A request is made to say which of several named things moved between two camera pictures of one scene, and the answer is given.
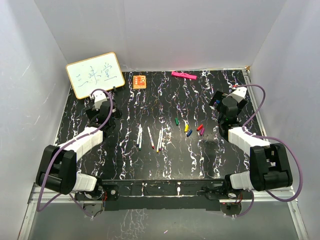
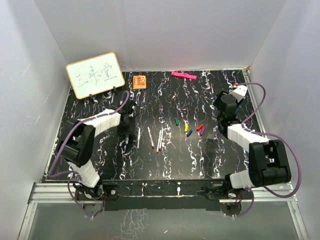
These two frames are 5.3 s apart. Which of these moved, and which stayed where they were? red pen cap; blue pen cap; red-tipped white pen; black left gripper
Moved: black left gripper
Stayed: blue pen cap; red pen cap; red-tipped white pen
